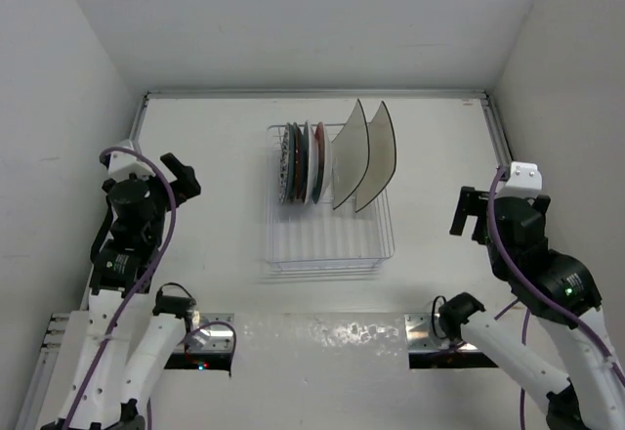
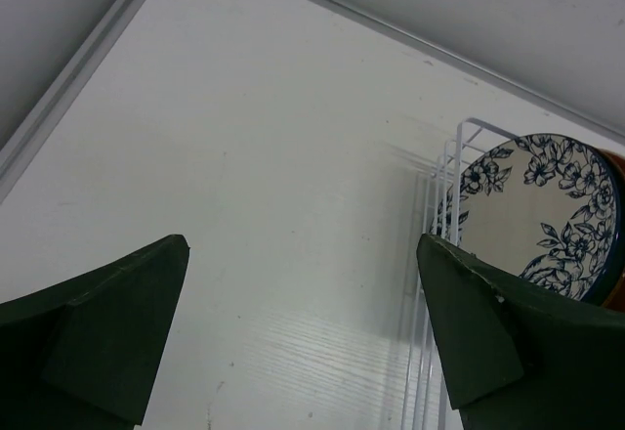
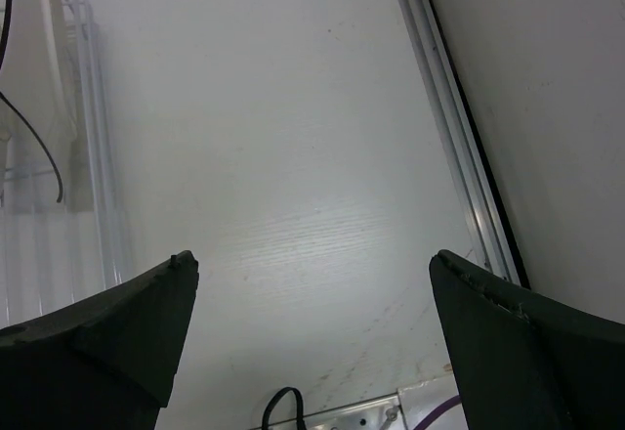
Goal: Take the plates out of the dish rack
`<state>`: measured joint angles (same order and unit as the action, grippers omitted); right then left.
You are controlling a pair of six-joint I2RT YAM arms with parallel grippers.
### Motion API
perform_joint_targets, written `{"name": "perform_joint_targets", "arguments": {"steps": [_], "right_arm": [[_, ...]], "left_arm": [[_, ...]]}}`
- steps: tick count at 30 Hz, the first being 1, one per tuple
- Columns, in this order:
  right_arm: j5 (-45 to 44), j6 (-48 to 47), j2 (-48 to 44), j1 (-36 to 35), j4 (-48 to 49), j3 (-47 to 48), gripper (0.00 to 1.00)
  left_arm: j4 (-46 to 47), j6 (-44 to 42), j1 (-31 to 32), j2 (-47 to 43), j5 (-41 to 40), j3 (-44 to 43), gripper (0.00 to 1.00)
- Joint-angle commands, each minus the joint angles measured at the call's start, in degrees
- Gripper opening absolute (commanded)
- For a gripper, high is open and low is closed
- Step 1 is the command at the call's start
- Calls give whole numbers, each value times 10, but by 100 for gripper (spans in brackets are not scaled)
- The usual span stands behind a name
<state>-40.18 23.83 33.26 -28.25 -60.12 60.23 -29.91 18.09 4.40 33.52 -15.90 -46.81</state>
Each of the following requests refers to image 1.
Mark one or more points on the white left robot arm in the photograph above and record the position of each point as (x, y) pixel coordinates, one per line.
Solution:
(111, 382)

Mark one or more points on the blue floral white plate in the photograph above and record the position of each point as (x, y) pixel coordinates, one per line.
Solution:
(285, 165)

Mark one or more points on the metal base plate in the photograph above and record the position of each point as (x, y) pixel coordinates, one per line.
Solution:
(424, 336)
(211, 333)

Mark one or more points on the square beige plate black rim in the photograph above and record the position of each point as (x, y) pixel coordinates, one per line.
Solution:
(351, 154)

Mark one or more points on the white wire dish rack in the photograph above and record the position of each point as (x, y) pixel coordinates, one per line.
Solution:
(318, 240)

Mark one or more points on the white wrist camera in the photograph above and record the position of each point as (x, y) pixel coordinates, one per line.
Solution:
(121, 165)
(524, 181)

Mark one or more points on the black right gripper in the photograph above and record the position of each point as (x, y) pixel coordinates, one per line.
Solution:
(468, 201)

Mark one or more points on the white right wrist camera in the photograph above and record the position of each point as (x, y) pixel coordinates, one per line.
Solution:
(524, 181)

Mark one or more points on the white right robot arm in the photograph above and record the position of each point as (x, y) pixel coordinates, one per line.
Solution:
(556, 289)

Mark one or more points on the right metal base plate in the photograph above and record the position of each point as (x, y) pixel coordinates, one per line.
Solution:
(424, 336)

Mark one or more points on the small red teal flower plate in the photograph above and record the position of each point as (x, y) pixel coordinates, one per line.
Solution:
(324, 162)

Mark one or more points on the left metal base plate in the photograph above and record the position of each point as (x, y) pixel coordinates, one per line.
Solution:
(211, 333)

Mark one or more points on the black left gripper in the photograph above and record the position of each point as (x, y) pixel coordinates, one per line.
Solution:
(182, 173)

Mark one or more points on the large red teal flower plate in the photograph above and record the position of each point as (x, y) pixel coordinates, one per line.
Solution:
(312, 161)

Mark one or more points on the aluminium table edge rail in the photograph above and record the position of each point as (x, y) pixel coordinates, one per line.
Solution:
(326, 351)

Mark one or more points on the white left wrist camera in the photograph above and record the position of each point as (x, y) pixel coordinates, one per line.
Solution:
(121, 165)

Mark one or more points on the dark teal glazed plate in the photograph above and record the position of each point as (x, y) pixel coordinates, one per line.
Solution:
(296, 134)

